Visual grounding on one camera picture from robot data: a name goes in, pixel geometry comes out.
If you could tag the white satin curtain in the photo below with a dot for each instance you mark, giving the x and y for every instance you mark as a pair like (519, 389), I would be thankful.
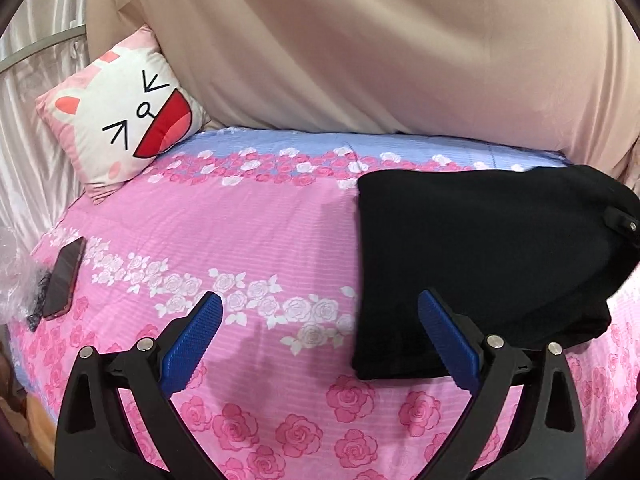
(35, 150)

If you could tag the beige draped cloth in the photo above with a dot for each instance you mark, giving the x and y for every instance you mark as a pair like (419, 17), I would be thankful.
(400, 45)

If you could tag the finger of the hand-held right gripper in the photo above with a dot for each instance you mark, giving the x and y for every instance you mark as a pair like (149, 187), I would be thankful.
(625, 220)

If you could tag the pink cartoon cat pillow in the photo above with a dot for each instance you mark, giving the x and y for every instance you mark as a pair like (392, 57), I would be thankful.
(125, 115)

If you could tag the grey metal rail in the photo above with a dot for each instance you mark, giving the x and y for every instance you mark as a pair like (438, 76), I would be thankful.
(40, 52)

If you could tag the pink rose print bedsheet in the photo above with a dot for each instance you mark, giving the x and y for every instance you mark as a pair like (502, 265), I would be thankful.
(225, 240)

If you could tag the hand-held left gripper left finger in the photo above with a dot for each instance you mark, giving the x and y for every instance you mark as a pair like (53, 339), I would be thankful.
(192, 337)

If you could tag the black pants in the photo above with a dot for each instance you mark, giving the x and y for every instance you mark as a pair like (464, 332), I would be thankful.
(480, 265)

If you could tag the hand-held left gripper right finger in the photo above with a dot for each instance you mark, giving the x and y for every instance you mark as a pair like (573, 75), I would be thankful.
(447, 342)

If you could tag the orange brown cloth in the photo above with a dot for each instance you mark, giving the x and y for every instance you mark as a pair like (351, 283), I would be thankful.
(30, 420)

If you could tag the dark smartphone with red case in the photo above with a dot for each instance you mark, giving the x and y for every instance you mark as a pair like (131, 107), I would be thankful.
(64, 277)

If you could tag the clear plastic bag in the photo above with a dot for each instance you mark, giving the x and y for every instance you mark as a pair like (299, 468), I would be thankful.
(12, 270)

